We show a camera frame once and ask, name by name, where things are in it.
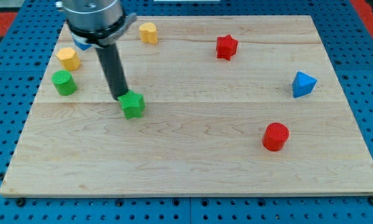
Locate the yellow hexagon block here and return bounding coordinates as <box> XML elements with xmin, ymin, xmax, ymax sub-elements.
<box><xmin>56</xmin><ymin>47</ymin><xmax>81</xmax><ymax>71</ymax></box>

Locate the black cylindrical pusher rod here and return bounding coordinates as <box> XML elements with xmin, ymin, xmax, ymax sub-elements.
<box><xmin>96</xmin><ymin>43</ymin><xmax>128</xmax><ymax>101</ymax></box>

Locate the green star block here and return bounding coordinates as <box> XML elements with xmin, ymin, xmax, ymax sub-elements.
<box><xmin>117</xmin><ymin>90</ymin><xmax>145</xmax><ymax>119</ymax></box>

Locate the red cylinder block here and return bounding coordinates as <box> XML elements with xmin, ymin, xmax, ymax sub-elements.
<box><xmin>262</xmin><ymin>123</ymin><xmax>290</xmax><ymax>152</ymax></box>

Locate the yellow heart block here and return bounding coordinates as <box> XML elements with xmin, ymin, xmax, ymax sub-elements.
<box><xmin>139</xmin><ymin>22</ymin><xmax>158</xmax><ymax>44</ymax></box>

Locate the green cylinder block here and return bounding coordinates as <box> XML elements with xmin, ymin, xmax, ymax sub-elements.
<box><xmin>51</xmin><ymin>70</ymin><xmax>77</xmax><ymax>96</ymax></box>

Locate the blue block behind arm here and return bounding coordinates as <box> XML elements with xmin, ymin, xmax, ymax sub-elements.
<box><xmin>73</xmin><ymin>37</ymin><xmax>92</xmax><ymax>50</ymax></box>

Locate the red star block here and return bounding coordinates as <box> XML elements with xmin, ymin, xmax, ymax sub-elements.
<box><xmin>216</xmin><ymin>34</ymin><xmax>238</xmax><ymax>60</ymax></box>

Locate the wooden board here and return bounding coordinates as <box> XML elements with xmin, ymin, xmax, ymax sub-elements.
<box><xmin>0</xmin><ymin>16</ymin><xmax>373</xmax><ymax>198</ymax></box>

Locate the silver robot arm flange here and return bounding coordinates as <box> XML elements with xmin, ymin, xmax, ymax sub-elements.
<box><xmin>55</xmin><ymin>0</ymin><xmax>137</xmax><ymax>48</ymax></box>

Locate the blue pyramid block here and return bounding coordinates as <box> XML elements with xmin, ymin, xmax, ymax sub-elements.
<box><xmin>292</xmin><ymin>72</ymin><xmax>317</xmax><ymax>98</ymax></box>

